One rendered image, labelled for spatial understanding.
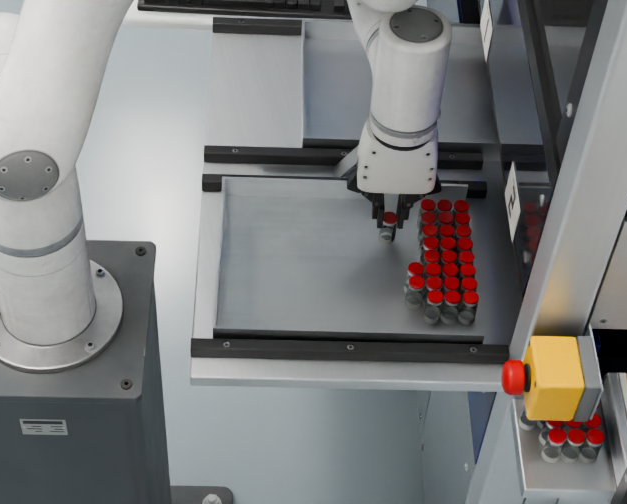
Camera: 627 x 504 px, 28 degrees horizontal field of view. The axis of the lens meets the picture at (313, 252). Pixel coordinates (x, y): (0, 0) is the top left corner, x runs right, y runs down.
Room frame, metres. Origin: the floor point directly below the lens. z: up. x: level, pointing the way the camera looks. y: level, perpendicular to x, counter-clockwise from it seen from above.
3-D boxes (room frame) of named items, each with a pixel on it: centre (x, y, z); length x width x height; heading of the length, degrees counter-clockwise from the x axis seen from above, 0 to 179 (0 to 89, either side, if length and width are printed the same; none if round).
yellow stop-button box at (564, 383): (0.83, -0.29, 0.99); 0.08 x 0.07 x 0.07; 94
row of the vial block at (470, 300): (1.08, -0.20, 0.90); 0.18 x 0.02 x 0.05; 3
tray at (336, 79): (1.42, -0.13, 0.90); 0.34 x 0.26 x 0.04; 94
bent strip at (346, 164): (1.24, 0.01, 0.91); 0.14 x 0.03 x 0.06; 94
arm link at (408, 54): (1.13, -0.10, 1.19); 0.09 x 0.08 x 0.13; 19
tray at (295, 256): (1.07, -0.05, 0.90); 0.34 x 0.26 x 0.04; 93
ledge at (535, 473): (0.82, -0.33, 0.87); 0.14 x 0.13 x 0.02; 94
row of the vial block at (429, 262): (1.07, -0.16, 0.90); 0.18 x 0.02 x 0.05; 3
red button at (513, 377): (0.83, -0.24, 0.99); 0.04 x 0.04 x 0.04; 4
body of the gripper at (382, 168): (1.12, -0.10, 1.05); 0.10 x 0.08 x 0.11; 93
